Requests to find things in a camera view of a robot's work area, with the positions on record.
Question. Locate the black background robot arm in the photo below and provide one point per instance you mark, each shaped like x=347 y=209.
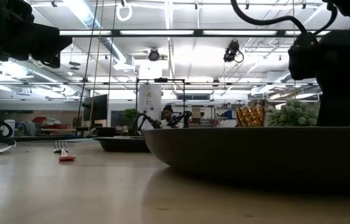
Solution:
x=181 y=118
x=145 y=121

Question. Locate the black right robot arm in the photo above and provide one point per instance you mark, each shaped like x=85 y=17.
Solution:
x=345 y=77

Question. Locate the amber patterned glass cup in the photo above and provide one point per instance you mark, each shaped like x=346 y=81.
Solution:
x=250 y=116

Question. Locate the dark grey plate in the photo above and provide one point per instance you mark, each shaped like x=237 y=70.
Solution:
x=122 y=144

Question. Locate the green bushy plant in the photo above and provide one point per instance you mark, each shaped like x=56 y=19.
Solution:
x=291 y=115

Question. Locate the black monitor screen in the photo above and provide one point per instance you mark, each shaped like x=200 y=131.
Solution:
x=96 y=107

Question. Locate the white container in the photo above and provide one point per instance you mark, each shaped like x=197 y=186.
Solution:
x=9 y=127

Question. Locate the large dark bowl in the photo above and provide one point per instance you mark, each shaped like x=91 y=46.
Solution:
x=255 y=149

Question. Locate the round black ceiling fixture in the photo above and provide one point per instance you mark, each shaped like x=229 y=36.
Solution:
x=153 y=55

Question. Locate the small green potted plant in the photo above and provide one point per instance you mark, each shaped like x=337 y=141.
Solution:
x=130 y=113

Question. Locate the white cylindrical column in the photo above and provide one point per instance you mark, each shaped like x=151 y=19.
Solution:
x=150 y=99

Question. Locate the person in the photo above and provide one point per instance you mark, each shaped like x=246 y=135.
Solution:
x=167 y=116

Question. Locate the black overhead camera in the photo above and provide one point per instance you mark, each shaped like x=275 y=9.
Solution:
x=232 y=51

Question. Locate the overhead frame light bar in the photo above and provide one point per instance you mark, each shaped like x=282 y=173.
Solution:
x=162 y=32

